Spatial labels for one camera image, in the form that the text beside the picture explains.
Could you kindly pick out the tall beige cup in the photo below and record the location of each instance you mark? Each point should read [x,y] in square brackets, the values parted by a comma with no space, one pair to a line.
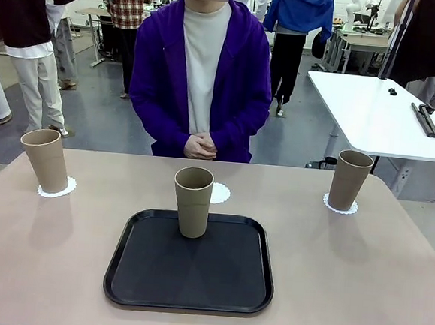
[192,213]
[347,184]
[48,164]

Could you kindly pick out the white scalloped paper coaster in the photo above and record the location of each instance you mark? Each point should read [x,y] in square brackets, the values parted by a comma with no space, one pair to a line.
[220,194]
[70,193]
[354,209]

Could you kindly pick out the person's right forearm purple sleeve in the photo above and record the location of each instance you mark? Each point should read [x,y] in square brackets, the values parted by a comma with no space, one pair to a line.
[150,112]

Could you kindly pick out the person's left forearm purple sleeve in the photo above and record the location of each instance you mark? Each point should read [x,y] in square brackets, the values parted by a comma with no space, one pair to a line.
[244,115]

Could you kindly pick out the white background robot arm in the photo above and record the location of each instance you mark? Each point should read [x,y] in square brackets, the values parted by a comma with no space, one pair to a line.
[352,11]

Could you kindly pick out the person's right hand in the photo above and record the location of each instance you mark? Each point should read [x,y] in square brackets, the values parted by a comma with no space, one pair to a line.
[192,147]

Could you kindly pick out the person's left hand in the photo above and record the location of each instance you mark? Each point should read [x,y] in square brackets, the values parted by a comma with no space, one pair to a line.
[210,147]

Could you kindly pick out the person in grey trousers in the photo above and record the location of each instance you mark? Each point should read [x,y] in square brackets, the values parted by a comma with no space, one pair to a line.
[66,52]

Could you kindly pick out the person in black shirt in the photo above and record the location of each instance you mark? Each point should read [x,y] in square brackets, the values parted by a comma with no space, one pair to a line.
[22,4]

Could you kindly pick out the grey desk with metal legs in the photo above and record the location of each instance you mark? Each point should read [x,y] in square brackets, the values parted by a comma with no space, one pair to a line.
[95,13]

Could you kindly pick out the person in plaid shirt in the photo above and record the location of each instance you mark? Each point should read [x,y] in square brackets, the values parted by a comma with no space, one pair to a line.
[126,4]

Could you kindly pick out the black plastic tray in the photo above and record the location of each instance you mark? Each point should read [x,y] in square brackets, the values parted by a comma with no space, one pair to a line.
[193,277]

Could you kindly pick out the person in purple hoodie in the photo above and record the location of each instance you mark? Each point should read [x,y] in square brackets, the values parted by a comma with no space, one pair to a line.
[203,56]

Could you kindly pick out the black table foot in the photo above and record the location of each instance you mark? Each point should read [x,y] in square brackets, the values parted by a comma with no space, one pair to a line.
[321,164]

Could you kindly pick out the white table leg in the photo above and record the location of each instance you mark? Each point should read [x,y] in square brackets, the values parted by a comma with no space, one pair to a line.
[333,141]

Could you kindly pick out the person in blue jacket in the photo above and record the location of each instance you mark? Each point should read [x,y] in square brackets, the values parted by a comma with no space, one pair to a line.
[301,7]

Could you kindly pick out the black hanging bag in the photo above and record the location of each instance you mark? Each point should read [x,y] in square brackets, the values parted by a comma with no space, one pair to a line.
[319,44]

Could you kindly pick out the large white table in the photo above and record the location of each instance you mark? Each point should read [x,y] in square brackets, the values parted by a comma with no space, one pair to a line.
[375,118]

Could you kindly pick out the grey workbench desk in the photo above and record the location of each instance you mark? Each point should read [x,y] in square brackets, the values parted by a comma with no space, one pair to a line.
[362,40]

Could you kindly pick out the small black clamp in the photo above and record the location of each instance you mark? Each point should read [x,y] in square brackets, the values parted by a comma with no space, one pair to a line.
[392,91]

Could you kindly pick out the black folded tripod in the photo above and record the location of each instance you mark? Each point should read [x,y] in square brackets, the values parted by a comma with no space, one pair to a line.
[428,122]

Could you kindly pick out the person in black coat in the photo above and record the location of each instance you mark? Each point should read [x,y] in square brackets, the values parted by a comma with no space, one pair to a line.
[422,47]

